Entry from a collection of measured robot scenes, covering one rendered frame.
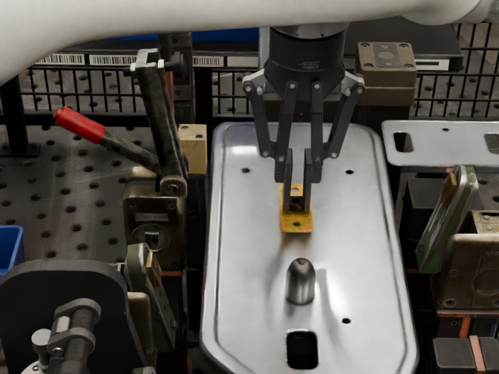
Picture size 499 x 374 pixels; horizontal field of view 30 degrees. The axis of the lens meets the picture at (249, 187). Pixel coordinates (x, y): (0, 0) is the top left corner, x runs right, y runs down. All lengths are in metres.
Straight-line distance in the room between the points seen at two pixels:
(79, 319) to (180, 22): 0.25
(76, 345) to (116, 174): 0.96
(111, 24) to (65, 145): 1.13
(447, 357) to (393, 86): 0.44
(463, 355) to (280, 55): 0.36
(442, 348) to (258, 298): 0.20
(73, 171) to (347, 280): 0.77
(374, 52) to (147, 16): 0.71
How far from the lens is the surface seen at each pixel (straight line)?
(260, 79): 0.98
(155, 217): 1.06
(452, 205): 1.01
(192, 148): 1.11
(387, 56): 1.30
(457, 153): 1.23
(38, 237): 1.55
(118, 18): 0.62
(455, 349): 0.99
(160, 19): 0.63
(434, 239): 1.04
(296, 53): 0.93
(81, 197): 1.62
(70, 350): 0.72
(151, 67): 0.96
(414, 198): 1.18
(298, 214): 1.08
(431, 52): 1.38
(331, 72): 0.97
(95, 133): 1.03
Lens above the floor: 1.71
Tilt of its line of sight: 39 degrees down
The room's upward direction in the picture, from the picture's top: 1 degrees clockwise
